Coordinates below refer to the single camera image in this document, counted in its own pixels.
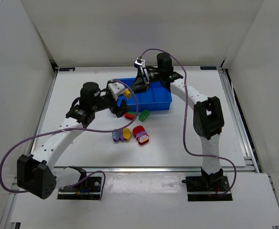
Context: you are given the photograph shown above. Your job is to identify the red green curved lego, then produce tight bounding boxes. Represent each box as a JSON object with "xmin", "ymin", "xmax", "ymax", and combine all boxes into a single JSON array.
[{"xmin": 124, "ymin": 111, "xmax": 136, "ymax": 120}]

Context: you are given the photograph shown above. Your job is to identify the blue divided bin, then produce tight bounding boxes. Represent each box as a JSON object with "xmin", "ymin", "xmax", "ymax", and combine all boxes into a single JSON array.
[{"xmin": 117, "ymin": 78, "xmax": 172, "ymax": 112}]

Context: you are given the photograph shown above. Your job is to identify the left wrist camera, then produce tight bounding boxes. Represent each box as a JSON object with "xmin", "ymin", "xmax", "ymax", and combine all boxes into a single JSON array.
[{"xmin": 107, "ymin": 82, "xmax": 126, "ymax": 101}]

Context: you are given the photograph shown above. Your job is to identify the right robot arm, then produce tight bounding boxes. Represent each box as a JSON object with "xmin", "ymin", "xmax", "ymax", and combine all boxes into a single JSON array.
[{"xmin": 131, "ymin": 52, "xmax": 224, "ymax": 191}]

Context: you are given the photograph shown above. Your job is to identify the yellow rounded lego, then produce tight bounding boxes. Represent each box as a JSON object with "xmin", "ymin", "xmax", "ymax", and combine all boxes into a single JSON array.
[{"xmin": 123, "ymin": 128, "xmax": 132, "ymax": 141}]

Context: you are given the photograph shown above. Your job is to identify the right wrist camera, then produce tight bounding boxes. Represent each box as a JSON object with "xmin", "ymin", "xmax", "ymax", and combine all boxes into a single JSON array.
[{"xmin": 134, "ymin": 57, "xmax": 145, "ymax": 69}]

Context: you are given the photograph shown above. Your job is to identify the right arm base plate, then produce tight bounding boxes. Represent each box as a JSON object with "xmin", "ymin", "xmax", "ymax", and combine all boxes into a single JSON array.
[{"xmin": 182, "ymin": 176, "xmax": 233, "ymax": 202}]

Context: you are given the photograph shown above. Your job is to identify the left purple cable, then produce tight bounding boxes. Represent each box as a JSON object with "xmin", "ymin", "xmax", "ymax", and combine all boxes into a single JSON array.
[{"xmin": 0, "ymin": 78, "xmax": 140, "ymax": 193}]

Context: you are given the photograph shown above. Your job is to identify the red flower lego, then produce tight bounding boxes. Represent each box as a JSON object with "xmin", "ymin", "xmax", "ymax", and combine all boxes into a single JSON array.
[{"xmin": 137, "ymin": 134, "xmax": 150, "ymax": 146}]

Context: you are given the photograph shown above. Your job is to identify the purple flower lego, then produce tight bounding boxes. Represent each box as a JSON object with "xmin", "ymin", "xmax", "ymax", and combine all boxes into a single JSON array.
[{"xmin": 118, "ymin": 129, "xmax": 124, "ymax": 141}]

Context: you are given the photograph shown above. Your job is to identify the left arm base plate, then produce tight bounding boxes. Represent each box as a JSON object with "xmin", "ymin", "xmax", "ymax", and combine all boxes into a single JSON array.
[{"xmin": 57, "ymin": 170, "xmax": 106, "ymax": 200}]

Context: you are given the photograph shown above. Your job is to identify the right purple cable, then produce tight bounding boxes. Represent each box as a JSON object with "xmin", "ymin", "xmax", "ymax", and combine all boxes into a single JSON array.
[{"xmin": 139, "ymin": 48, "xmax": 237, "ymax": 195}]

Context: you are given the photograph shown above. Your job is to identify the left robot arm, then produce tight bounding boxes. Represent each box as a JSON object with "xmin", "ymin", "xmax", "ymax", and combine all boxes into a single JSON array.
[{"xmin": 17, "ymin": 81, "xmax": 132, "ymax": 199}]

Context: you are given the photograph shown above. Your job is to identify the purple cable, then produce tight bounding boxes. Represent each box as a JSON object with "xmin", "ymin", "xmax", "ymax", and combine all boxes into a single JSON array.
[
  {"xmin": 0, "ymin": 78, "xmax": 140, "ymax": 193},
  {"xmin": 139, "ymin": 48, "xmax": 237, "ymax": 195}
]

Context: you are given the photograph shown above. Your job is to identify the purple paw lego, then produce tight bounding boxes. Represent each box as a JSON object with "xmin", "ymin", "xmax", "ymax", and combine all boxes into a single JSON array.
[{"xmin": 112, "ymin": 131, "xmax": 120, "ymax": 142}]

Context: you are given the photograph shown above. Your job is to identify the green number two lego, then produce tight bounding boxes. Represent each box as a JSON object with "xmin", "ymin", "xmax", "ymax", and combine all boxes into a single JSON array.
[{"xmin": 139, "ymin": 110, "xmax": 150, "ymax": 122}]

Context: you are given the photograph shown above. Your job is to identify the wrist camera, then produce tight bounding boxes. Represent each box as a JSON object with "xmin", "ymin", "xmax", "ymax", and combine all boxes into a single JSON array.
[
  {"xmin": 107, "ymin": 82, "xmax": 126, "ymax": 101},
  {"xmin": 134, "ymin": 57, "xmax": 145, "ymax": 69}
]

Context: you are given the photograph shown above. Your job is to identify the aluminium frame rail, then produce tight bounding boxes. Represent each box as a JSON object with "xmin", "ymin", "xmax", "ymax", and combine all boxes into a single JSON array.
[{"xmin": 53, "ymin": 165, "xmax": 255, "ymax": 173}]

